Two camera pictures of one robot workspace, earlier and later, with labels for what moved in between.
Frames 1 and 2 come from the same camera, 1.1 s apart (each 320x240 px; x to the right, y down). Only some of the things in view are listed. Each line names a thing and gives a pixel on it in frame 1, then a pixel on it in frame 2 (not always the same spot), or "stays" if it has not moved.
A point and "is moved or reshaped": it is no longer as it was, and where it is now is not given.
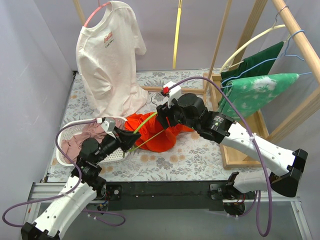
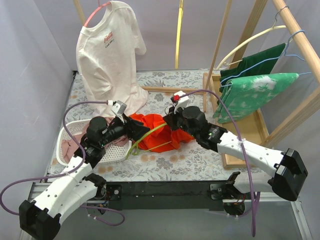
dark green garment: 259,64 stays
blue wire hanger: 285,55 stays
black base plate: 166,195 stays
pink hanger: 94,11 stays
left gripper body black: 119,137 → 129,125
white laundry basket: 76,127 stays
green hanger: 138,127 → 134,150
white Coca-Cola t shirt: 107,56 stays
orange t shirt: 153,136 is moved or reshaped
